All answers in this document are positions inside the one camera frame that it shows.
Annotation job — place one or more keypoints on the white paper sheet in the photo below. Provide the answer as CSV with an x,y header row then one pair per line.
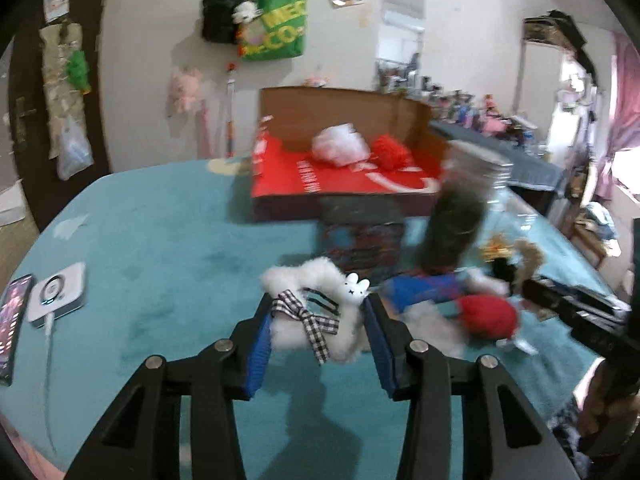
x,y
10,207

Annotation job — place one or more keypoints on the dark cloth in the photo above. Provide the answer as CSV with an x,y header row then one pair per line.
x,y
560,30

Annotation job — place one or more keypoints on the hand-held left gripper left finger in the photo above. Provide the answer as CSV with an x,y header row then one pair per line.
x,y
259,355

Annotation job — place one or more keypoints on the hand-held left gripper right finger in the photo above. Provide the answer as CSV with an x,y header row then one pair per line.
x,y
382,355

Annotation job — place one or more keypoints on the red fluffy scrunchie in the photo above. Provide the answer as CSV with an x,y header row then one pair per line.
x,y
487,317

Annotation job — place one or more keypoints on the dark brown door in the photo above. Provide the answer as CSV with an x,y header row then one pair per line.
x,y
27,75

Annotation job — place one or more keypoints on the beige patterned mesh sponge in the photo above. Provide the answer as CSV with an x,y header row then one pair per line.
x,y
530,257

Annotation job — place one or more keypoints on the white fluffy scrunchie checkered bow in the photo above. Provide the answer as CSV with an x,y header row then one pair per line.
x,y
295,332

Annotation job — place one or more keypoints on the blue cloth item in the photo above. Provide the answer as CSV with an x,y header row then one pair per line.
x,y
420,292

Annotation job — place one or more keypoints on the pale pink plush toy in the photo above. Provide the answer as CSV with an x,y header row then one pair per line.
x,y
186,87

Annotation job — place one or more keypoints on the wall mirror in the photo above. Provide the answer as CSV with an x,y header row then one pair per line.
x,y
400,30

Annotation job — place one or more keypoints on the green plush toy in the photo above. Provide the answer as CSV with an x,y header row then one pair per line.
x,y
79,70

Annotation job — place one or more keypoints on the person's right hand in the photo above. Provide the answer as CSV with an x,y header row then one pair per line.
x,y
600,405

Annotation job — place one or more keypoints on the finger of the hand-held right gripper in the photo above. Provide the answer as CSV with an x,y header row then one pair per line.
x,y
507,272

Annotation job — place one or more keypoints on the dark patterned box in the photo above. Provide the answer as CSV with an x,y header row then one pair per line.
x,y
360,245

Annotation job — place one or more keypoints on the pink curtain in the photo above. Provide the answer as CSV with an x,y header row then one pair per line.
x,y
625,110

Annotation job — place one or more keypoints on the red-lined cardboard box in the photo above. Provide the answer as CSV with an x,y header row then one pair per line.
x,y
340,180

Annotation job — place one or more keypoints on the red mesh bath pouf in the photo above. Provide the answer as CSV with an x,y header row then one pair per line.
x,y
392,152

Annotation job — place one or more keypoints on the white power bank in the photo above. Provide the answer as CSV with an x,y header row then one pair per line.
x,y
65,295

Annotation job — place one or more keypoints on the red and white hanging stick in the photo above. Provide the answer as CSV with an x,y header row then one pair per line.
x,y
231,110

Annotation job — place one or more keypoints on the beige hanging organiser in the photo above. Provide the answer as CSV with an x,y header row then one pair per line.
x,y
57,75

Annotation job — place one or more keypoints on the white fluffy plush item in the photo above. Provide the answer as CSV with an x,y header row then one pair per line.
x,y
435,332

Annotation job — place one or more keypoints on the black smartphone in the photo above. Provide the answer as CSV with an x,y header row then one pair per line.
x,y
15,320

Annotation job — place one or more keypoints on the row of small figurines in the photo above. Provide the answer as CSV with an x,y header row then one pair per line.
x,y
470,110

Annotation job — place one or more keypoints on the green tote bag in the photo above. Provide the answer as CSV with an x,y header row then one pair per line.
x,y
280,25

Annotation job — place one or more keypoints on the translucent plastic bag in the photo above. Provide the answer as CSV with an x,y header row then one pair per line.
x,y
74,152

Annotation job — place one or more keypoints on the table with dark grey cloth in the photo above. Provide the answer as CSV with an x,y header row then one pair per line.
x,y
530,165

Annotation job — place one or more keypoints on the photo on door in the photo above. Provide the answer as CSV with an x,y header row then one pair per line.
x,y
56,0

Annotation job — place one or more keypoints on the golden glittery ornament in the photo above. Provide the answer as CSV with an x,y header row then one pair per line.
x,y
495,249

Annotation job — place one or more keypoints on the teal blanket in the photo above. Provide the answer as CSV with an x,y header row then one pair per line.
x,y
160,240

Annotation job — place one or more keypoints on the black bag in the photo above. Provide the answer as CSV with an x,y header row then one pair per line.
x,y
220,15

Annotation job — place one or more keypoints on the clear jar with lid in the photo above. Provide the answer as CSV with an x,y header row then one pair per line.
x,y
455,220

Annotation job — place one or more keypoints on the white mesh bath pouf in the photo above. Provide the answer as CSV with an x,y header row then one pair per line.
x,y
340,145

